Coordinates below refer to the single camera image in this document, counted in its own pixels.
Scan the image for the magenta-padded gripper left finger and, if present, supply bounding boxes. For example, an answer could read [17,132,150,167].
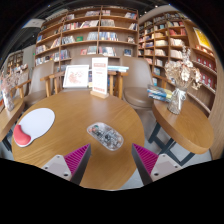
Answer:
[41,143,92,186]

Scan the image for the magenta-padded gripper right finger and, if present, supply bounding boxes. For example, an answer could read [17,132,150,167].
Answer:
[131,143,183,186]

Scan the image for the transparent computer mouse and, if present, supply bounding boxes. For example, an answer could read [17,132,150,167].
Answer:
[86,122,125,152]

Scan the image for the white mouse pad red rest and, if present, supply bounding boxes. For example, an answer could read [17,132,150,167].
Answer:
[12,107,56,148]

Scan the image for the round wooden side table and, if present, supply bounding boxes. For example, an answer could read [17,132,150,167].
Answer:
[148,99,215,167]
[0,96,26,151]

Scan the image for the stack of books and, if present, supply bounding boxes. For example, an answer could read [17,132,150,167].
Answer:
[146,84,173,103]

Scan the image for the dark cover book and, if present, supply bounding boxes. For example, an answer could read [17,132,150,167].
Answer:
[87,69,93,88]

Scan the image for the white framed picture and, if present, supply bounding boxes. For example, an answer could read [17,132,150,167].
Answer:
[62,64,90,90]

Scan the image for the white sign on wooden base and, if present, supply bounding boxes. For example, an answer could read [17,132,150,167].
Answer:
[89,56,110,100]

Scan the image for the glass vase with beige flowers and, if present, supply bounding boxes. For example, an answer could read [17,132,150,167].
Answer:
[163,46,203,116]

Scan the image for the light blue books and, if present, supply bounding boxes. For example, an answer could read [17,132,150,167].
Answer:
[107,65,130,73]

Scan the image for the small distant bookshelf unit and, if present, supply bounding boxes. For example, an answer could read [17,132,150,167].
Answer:
[6,49,26,73]

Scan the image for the wide wooden bookshelf unit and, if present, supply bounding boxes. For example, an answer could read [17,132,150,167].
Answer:
[34,4,139,73]

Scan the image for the tall wooden bookshelf unit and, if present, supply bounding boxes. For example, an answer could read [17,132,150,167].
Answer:
[137,9,218,114]

